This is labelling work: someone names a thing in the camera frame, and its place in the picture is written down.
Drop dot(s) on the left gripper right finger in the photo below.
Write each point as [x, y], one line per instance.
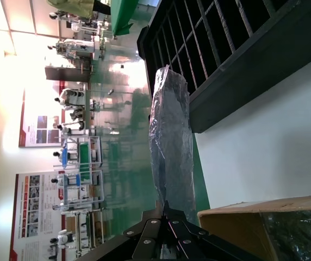
[196, 239]

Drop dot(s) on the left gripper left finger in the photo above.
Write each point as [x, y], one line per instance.
[133, 244]

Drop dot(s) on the grey antistatic bag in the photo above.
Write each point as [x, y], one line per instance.
[171, 136]

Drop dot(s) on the brown cardboard box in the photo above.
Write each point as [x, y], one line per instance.
[231, 225]

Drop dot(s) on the bagged graphics cards pile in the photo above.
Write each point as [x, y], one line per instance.
[302, 233]

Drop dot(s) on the black slotted plastic container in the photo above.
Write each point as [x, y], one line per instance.
[253, 76]

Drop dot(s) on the wooden shelf rack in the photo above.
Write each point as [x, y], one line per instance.
[95, 228]

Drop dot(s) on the white humanoid robot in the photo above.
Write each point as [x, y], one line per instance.
[68, 96]
[63, 237]

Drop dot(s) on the workbench with green bin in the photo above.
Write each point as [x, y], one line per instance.
[84, 152]

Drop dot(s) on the dark brown cabinet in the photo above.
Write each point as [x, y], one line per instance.
[63, 74]

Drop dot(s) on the white workstation machine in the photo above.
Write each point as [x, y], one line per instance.
[75, 46]

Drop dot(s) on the yellow-green bag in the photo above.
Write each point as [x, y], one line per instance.
[68, 6]

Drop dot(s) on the white frame workbench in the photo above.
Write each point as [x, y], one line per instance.
[74, 190]

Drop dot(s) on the wall poster with orange header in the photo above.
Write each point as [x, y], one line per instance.
[33, 206]

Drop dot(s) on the wall poster with blue photos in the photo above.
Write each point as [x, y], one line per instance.
[30, 130]

